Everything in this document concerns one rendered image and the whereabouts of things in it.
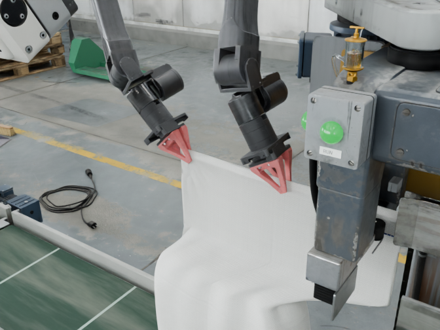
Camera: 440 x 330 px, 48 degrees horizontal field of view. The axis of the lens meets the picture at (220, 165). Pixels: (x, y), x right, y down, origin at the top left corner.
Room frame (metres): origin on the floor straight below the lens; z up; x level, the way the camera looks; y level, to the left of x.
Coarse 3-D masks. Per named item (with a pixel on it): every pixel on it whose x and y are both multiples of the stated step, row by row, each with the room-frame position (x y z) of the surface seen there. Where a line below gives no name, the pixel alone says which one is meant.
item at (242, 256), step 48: (192, 192) 1.00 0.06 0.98; (240, 192) 0.91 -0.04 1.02; (288, 192) 0.85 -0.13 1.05; (192, 240) 0.98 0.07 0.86; (240, 240) 0.91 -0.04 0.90; (288, 240) 0.85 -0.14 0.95; (384, 240) 0.74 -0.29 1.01; (192, 288) 0.89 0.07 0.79; (240, 288) 0.84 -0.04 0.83; (288, 288) 0.81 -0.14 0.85; (384, 288) 0.73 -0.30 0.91
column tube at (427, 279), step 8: (416, 256) 1.01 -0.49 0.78; (416, 264) 1.01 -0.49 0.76; (432, 264) 0.99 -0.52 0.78; (424, 272) 0.99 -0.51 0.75; (432, 272) 0.98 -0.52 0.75; (408, 280) 1.02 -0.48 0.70; (424, 280) 0.99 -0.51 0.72; (432, 280) 0.98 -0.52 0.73; (408, 288) 1.01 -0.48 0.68; (424, 288) 0.99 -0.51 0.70; (432, 288) 0.98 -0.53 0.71; (408, 296) 1.01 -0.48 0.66; (424, 296) 0.99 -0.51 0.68; (432, 296) 0.98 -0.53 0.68; (432, 304) 0.97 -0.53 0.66
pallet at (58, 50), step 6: (42, 48) 6.02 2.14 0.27; (54, 48) 6.18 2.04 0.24; (60, 48) 6.25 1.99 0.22; (48, 54) 6.17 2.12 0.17; (54, 54) 6.17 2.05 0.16; (60, 54) 6.24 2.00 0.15; (0, 60) 5.91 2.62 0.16; (36, 60) 5.93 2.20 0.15; (0, 66) 5.59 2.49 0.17; (6, 66) 5.60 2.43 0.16; (12, 66) 5.66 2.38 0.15
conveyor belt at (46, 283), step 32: (0, 256) 1.60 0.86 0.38; (32, 256) 1.60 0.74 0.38; (64, 256) 1.59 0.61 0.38; (0, 288) 1.41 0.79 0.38; (32, 288) 1.40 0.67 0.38; (64, 288) 1.40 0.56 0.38; (96, 288) 1.40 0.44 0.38; (128, 288) 1.40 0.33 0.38; (0, 320) 1.24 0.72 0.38; (32, 320) 1.24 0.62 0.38; (64, 320) 1.24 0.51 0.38; (96, 320) 1.24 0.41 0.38; (128, 320) 1.24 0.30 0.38
